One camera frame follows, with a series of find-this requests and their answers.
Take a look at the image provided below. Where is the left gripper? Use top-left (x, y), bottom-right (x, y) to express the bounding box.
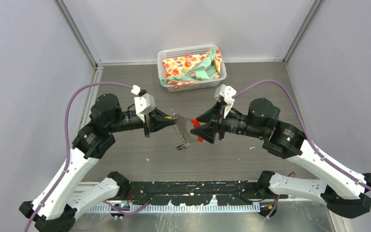
top-left (108, 106), bottom-right (176, 137)

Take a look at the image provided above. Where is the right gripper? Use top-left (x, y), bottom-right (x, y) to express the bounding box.
top-left (190, 99), bottom-right (266, 143)

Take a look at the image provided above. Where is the metal key holder red handle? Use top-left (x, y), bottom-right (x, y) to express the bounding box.
top-left (172, 113), bottom-right (204, 147)

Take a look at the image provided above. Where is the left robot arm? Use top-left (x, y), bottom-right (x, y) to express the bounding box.
top-left (19, 93), bottom-right (175, 232)

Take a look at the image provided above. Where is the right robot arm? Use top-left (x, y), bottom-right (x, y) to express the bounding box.
top-left (190, 98), bottom-right (371, 218)

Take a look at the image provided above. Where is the colourful patterned cloth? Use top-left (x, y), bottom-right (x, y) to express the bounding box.
top-left (160, 48), bottom-right (222, 88)

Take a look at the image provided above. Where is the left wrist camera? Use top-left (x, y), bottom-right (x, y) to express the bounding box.
top-left (134, 93), bottom-right (156, 123)

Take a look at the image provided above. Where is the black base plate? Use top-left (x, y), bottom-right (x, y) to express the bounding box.
top-left (111, 180), bottom-right (276, 206)

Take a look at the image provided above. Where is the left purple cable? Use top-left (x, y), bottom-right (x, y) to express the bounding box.
top-left (24, 81), bottom-right (153, 232)

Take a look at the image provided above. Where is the purple cable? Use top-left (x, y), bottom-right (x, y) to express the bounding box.
top-left (24, 81), bottom-right (153, 232)
top-left (233, 79), bottom-right (371, 219)

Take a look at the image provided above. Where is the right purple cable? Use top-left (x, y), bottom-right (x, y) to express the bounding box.
top-left (233, 79), bottom-right (371, 219)

